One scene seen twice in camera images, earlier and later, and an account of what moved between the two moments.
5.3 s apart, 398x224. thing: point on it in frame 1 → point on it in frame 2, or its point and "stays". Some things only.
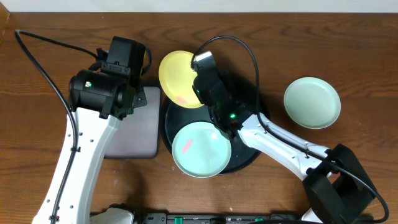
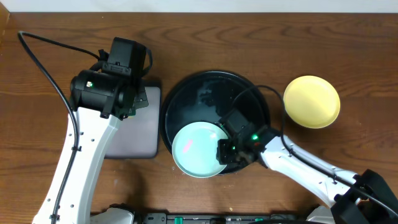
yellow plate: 176,78 → 311,101
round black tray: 174,116 stays
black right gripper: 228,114 → 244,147
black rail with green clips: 161,218 stays
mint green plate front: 201,150 stays
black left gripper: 142,98 stays
